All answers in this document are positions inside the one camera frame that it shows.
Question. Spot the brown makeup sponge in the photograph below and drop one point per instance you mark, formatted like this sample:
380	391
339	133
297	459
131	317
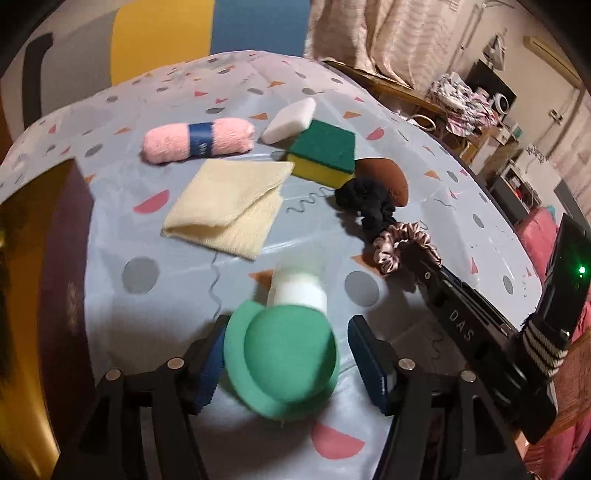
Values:
388	177

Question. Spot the pink blanket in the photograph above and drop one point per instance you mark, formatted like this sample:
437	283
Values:
535	235

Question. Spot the cream cloth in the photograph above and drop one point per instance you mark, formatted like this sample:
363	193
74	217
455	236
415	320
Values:
221	203

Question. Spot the wooden side desk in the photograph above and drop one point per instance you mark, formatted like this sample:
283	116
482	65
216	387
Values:
392	90

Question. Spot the black scrunchie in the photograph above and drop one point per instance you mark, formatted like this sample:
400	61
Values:
364	198

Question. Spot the pink yarn skein blue band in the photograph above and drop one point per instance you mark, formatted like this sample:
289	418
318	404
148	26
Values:
166	145

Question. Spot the beige wall air conditioner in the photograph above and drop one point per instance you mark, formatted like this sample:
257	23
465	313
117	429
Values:
549	53

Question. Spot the pink satin scrunchie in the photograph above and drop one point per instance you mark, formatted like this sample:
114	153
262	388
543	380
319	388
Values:
385	249

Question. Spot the white foam sponge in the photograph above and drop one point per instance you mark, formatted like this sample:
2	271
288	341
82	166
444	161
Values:
288	122

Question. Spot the green and yellow scrub sponge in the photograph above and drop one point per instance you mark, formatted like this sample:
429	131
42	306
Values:
323	147

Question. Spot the light blue patterned tablecloth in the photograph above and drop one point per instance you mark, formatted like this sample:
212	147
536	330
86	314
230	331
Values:
258	74

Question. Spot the grey yellow blue chair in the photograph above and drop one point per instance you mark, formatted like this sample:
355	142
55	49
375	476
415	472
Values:
161	41

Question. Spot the dark red box gold inside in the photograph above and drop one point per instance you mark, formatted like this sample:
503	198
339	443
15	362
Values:
60	277

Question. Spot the beige patterned curtain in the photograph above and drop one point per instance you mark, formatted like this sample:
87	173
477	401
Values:
392	37

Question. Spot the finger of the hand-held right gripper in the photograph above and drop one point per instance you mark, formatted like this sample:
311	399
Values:
422	263

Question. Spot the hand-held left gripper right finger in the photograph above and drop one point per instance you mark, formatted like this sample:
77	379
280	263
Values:
367	364

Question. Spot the white round appliance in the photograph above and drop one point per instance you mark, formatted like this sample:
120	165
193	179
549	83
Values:
501	102

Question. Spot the pile of floral clothes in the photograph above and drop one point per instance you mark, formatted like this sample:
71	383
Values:
461	101

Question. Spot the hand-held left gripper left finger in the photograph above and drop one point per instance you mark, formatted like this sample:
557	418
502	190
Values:
210	364

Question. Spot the black cabinet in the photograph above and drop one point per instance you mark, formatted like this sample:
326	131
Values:
485	78

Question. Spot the person's right forearm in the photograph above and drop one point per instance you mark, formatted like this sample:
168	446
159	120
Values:
545	350

